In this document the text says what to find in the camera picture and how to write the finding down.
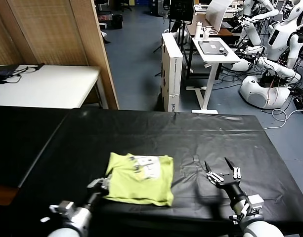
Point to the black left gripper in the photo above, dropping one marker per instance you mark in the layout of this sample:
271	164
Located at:
95	193

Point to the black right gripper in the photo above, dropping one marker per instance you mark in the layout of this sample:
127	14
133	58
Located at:
230	182

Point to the lime green printed t-shirt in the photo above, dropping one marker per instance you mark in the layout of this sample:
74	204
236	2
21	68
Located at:
141	187

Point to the white robot with raised arm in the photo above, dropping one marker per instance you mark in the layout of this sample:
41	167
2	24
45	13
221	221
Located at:
253	33

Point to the black table cover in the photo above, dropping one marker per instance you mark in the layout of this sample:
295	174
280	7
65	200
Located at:
141	133

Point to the black side table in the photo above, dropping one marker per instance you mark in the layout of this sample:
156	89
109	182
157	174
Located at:
17	148

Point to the white standing desk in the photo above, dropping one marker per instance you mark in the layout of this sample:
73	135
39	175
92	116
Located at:
210	81

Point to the black power strip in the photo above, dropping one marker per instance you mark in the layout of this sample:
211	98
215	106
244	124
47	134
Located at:
299	102

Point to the white folding table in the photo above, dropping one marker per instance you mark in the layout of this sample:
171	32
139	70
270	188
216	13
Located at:
55	86

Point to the tall white cardboard box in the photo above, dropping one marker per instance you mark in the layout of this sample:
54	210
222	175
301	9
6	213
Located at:
171	74

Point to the small black gadget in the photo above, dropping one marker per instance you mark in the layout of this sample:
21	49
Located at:
223	50

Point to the grey closed laptop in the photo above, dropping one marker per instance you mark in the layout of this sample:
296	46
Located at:
211	47

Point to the brown wooden desk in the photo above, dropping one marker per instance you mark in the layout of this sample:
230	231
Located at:
226	32

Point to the white humanoid robot with base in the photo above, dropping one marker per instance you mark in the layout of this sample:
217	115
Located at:
277	42

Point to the small white cup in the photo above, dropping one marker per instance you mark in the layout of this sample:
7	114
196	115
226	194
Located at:
206	33

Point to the black pouch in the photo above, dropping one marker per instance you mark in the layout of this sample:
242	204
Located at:
4	74

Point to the white water bottle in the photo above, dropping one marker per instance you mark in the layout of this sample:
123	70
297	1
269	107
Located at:
198	30

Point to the black tripod stand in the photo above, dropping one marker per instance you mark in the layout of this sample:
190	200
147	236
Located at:
182	28

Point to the wooden partition screen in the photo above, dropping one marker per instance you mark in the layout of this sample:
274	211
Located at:
55	32

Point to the white curved panel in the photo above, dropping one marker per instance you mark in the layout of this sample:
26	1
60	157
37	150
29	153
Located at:
215	17

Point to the black waste bin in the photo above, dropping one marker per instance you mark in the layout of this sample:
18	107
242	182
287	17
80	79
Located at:
117	21

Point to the black monitor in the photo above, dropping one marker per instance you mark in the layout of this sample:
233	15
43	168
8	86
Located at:
181	10

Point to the black office chair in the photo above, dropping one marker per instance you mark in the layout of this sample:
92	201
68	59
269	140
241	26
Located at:
126	5

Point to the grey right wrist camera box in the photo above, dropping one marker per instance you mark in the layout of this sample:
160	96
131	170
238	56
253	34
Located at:
255	201

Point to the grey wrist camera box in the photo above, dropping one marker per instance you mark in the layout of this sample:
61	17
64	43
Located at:
66	207
255	201

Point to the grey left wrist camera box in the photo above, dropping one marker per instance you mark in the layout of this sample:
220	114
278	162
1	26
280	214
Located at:
66	207

